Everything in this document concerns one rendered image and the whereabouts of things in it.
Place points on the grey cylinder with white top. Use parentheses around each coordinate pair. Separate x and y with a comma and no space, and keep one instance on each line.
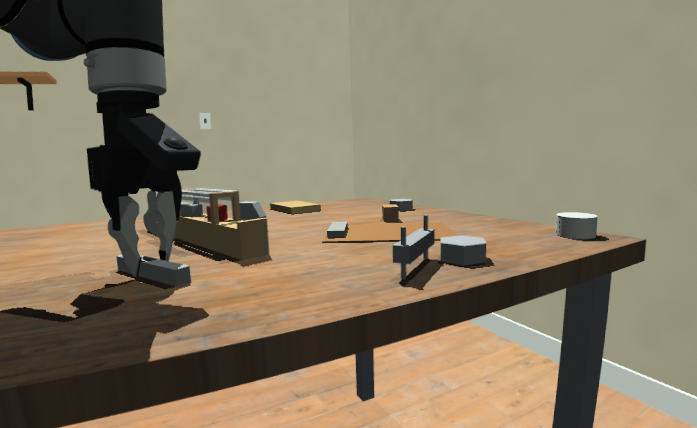
(576,225)

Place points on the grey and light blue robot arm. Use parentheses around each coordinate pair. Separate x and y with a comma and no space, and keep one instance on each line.
(124,45)

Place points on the small wooden block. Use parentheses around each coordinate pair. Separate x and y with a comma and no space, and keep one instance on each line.
(390,213)

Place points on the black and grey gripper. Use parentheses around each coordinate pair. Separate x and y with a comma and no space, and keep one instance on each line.
(123,170)

